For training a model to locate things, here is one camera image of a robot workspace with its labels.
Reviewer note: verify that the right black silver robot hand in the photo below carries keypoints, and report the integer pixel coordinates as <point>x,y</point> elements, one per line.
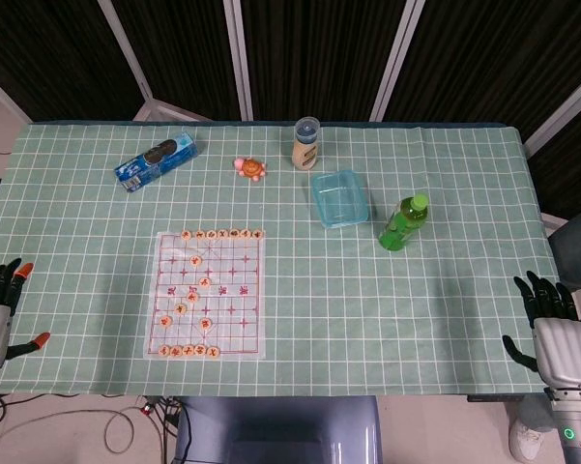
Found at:
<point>563,348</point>

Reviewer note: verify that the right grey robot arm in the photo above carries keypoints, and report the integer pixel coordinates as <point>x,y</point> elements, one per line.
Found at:
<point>577,435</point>

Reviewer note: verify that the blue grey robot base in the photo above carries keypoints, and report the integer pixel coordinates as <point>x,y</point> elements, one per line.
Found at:
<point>280,430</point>

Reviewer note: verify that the clear plastic chess board sheet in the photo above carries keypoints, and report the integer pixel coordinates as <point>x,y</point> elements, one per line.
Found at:
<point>232,338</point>

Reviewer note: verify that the person leg blue jeans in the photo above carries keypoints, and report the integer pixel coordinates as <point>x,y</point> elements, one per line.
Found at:
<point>577,251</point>

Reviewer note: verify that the white sneaker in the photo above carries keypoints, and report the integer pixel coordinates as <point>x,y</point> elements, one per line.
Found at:
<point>527,440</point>

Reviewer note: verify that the red push button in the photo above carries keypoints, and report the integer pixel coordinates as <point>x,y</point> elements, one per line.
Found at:
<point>148,410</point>

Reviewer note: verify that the dark folding screen panel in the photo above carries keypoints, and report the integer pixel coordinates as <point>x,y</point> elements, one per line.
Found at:
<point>188,48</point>
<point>570,164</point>
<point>488,58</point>
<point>319,48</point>
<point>53,48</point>

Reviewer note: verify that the green tea bottle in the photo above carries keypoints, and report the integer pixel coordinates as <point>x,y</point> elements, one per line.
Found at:
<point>401,224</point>

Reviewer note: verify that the blue cookie box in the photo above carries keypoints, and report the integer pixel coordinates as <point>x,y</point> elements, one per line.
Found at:
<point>154,162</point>

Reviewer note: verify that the green checkered tablecloth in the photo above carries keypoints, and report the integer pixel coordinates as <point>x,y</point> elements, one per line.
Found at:
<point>319,314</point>

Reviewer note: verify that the blue transparent plastic container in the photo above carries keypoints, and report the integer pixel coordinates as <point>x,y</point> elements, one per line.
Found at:
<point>339,200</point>

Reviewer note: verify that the pink orange turtle toy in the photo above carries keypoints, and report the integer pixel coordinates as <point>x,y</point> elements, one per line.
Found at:
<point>250,168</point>

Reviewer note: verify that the beige bottle with clear cap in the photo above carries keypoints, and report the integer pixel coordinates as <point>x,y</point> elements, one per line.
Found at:
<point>305,152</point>

